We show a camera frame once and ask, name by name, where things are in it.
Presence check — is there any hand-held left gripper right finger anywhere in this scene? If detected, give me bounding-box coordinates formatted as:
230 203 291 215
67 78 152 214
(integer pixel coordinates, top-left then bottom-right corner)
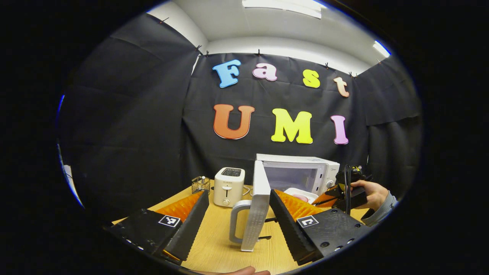
269 189 373 266

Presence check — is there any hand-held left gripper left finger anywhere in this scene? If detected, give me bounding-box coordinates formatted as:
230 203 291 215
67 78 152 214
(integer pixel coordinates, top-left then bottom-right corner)
104 190 210 265

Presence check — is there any white plate with pink food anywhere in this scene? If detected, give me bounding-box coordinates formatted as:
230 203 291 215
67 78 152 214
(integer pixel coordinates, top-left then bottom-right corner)
283 187 319 205

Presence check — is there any white microwave oven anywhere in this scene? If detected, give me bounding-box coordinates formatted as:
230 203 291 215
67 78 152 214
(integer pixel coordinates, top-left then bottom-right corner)
229 154 340 252

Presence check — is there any white toaster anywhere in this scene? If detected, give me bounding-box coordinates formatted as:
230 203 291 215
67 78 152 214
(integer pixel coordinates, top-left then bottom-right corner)
213 167 246 208

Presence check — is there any black backdrop cloth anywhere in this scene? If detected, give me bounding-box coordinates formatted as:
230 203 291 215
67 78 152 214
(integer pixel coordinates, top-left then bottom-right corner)
55 13 424 222

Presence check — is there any narrow ceiling light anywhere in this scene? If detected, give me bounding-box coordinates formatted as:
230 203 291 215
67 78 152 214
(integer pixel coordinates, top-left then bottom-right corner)
372 40 392 58

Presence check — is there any large ceiling light panel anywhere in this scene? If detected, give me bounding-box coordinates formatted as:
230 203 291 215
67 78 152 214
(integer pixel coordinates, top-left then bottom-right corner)
241 0 322 19

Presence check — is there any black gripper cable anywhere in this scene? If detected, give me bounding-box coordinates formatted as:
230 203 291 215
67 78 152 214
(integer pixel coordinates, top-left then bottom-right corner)
342 165 354 214

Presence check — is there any metal wire basket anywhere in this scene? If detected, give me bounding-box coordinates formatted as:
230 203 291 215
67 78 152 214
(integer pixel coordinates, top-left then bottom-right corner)
191 176 211 195

